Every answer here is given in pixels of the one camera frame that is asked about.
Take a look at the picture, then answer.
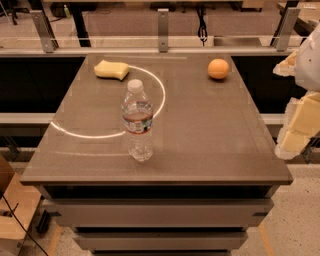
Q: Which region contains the black floor cable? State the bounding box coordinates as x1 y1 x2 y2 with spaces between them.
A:
0 191 49 256

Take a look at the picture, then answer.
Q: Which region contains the metal rail bracket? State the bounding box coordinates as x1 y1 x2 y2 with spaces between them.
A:
30 10 59 53
271 7 300 52
157 8 169 52

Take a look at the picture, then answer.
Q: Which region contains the cardboard box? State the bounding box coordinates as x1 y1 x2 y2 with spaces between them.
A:
0 156 40 256

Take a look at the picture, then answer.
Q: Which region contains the hanging black cable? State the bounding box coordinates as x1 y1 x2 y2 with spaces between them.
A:
196 4 209 47

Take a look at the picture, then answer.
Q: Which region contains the yellow sponge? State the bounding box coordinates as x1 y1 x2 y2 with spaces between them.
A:
94 60 129 81

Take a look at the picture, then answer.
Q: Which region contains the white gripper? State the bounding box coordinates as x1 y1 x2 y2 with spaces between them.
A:
273 24 320 160

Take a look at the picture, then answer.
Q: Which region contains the left metal rail bracket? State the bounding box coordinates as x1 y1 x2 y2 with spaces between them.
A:
30 10 59 53

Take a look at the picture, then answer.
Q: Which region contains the orange fruit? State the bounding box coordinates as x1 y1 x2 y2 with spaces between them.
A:
208 59 229 79

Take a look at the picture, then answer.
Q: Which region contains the right metal rail bracket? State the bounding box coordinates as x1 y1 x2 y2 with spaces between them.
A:
271 7 300 52

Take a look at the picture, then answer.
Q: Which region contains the grey drawer cabinet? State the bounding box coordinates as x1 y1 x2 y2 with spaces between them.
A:
43 192 273 256

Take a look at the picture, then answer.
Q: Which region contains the clear plastic water bottle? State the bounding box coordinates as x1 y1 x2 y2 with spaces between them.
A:
122 79 153 162

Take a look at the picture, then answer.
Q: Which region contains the middle metal rail bracket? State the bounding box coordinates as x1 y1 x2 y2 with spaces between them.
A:
157 8 169 52

